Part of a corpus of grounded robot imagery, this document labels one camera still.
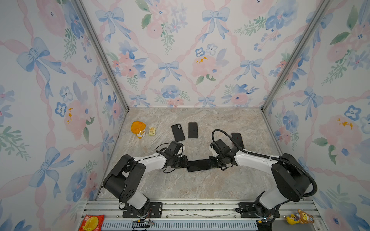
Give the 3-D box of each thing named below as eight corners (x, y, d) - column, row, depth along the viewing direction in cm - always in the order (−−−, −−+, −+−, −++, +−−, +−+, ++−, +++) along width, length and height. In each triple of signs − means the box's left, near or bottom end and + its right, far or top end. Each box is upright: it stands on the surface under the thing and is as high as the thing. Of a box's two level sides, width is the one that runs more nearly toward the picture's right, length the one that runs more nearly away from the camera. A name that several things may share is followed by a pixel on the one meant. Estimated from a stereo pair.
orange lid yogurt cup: (134, 139, 103) (129, 130, 95) (136, 130, 108) (132, 121, 100) (145, 139, 103) (142, 130, 95) (147, 130, 108) (144, 121, 100)
